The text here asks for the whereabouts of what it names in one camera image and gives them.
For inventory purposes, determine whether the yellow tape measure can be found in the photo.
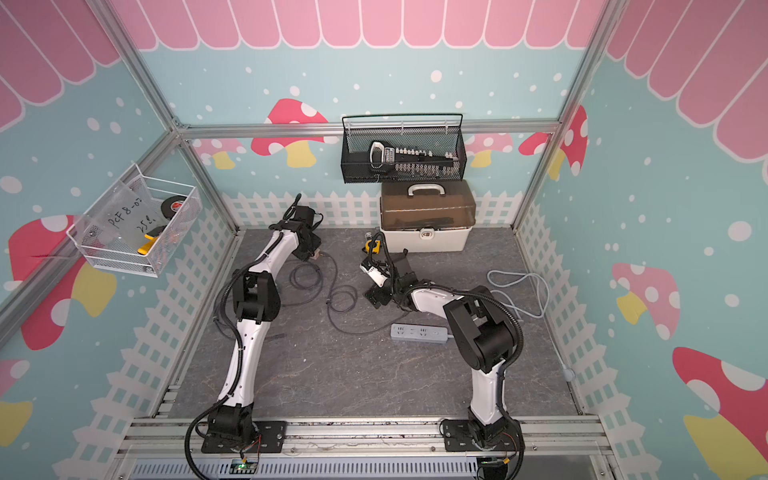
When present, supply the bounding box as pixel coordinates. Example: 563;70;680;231
362;237;382;255

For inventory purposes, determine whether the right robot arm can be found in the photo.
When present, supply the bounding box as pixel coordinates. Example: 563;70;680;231
360;252;524;450

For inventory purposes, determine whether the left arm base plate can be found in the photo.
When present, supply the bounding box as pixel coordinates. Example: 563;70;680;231
201;420;287;454

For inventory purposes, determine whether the clear plastic wall bin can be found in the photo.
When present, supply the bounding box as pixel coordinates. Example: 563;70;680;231
66;164;202;278

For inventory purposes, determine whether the black wire mesh basket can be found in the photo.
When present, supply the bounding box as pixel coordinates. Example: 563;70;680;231
340;113;467;183

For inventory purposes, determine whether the white toolbox brown lid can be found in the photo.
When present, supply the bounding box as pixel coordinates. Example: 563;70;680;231
380;180;476;253

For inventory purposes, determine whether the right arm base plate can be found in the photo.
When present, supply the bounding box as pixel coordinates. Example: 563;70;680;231
438;418;525;453

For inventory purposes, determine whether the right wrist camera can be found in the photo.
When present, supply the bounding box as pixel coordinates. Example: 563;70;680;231
360;258;389;288

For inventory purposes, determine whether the socket bit set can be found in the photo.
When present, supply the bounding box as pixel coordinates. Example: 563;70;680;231
368;141;461;179

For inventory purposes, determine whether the yellow tool in bin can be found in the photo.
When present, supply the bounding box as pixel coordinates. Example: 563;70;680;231
138;234;158;255

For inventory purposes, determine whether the black electrical tape roll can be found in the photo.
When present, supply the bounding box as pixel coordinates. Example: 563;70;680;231
161;195;187;220

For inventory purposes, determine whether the white power strip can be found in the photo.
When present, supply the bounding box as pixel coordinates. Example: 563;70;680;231
390;323;451;344

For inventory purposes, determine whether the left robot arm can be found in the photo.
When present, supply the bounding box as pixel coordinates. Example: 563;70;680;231
189;196;321;454

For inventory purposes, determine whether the grey USB cable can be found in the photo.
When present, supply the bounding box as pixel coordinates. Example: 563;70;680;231
287;251;412;336

